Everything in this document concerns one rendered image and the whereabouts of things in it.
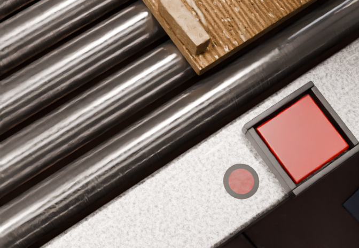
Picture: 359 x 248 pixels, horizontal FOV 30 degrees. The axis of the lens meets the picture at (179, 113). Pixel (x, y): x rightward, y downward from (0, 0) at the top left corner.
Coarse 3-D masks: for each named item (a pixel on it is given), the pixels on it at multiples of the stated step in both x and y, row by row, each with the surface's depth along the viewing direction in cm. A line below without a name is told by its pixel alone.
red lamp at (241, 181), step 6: (234, 174) 59; (240, 174) 59; (246, 174) 59; (234, 180) 58; (240, 180) 58; (246, 180) 58; (252, 180) 58; (234, 186) 58; (240, 186) 58; (246, 186) 58; (252, 186) 58; (240, 192) 58; (246, 192) 58
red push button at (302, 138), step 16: (304, 96) 60; (288, 112) 59; (304, 112) 59; (320, 112) 59; (256, 128) 59; (272, 128) 59; (288, 128) 59; (304, 128) 59; (320, 128) 59; (272, 144) 58; (288, 144) 58; (304, 144) 58; (320, 144) 58; (336, 144) 58; (288, 160) 58; (304, 160) 58; (320, 160) 58; (304, 176) 58
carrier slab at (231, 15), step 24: (144, 0) 62; (192, 0) 61; (216, 0) 61; (240, 0) 61; (264, 0) 62; (288, 0) 62; (312, 0) 62; (168, 24) 60; (216, 24) 61; (240, 24) 61; (264, 24) 61; (216, 48) 60; (240, 48) 61
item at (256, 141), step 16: (288, 96) 59; (320, 96) 59; (272, 112) 59; (336, 112) 59; (336, 128) 60; (256, 144) 58; (352, 144) 59; (272, 160) 57; (336, 160) 58; (288, 176) 57; (320, 176) 57; (288, 192) 58
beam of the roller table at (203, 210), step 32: (320, 64) 62; (352, 64) 62; (352, 96) 61; (224, 128) 60; (352, 128) 61; (192, 160) 59; (224, 160) 59; (256, 160) 59; (128, 192) 58; (160, 192) 58; (192, 192) 58; (224, 192) 58; (256, 192) 58; (96, 224) 57; (128, 224) 57; (160, 224) 57; (192, 224) 57; (224, 224) 57
